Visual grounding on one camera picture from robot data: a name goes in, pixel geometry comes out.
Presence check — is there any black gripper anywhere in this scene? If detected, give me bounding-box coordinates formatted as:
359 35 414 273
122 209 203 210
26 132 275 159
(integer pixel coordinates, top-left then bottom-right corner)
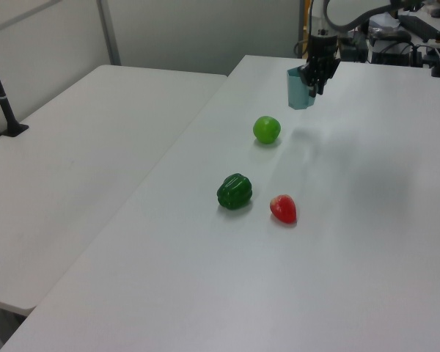
298 33 342 99

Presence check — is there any light blue faceted mug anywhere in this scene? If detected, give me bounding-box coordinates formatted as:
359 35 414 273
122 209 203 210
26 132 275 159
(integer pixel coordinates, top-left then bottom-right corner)
286 67 318 111

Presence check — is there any black electronics box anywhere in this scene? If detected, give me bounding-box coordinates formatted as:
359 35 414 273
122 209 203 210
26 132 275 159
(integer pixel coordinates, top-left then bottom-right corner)
337 33 370 62

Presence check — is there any light green apple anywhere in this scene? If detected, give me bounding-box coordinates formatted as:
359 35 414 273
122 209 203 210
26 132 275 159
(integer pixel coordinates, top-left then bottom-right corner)
252 115 282 145

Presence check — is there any dark desk equipment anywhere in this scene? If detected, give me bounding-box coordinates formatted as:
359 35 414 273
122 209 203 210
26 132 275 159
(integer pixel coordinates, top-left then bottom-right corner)
367 27 425 67

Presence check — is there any black keyboard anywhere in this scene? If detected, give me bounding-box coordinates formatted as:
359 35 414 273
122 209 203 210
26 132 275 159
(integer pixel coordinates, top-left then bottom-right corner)
397 13 440 43

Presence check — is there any red strawberry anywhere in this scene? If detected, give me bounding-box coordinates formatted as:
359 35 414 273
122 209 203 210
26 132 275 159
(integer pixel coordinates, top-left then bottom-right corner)
269 194 298 225

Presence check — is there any dark green bell pepper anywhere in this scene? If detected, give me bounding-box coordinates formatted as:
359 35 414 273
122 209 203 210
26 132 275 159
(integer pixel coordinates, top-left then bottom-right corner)
216 172 254 211

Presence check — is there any grey corrugated cable hose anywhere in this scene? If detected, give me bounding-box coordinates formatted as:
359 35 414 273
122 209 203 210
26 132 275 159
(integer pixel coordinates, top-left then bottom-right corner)
322 0 394 33

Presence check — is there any black camera pole with band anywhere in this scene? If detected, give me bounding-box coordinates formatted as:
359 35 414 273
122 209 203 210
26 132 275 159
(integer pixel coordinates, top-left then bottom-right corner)
0 36 30 138

